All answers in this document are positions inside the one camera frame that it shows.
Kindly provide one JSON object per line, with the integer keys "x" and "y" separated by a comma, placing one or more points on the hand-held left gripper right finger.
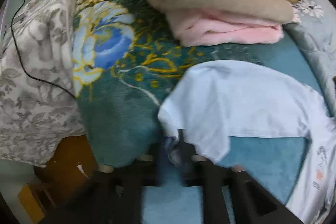
{"x": 194, "y": 171}

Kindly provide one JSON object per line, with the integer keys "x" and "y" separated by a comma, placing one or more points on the folded pink cloth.
{"x": 223, "y": 32}

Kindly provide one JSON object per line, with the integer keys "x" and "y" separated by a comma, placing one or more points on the wooden stool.
{"x": 29, "y": 200}

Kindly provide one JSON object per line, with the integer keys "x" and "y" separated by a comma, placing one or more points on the grey-blue floral duvet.
{"x": 315, "y": 35}

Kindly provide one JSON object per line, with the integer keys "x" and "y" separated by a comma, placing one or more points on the teal floral blanket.
{"x": 118, "y": 113}

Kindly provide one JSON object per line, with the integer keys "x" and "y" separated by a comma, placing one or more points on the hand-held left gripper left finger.
{"x": 157, "y": 166}

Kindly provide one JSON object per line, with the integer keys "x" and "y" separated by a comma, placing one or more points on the grey floral cloth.
{"x": 34, "y": 98}

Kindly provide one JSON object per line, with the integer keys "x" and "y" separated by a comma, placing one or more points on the light blue shirt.
{"x": 236, "y": 98}

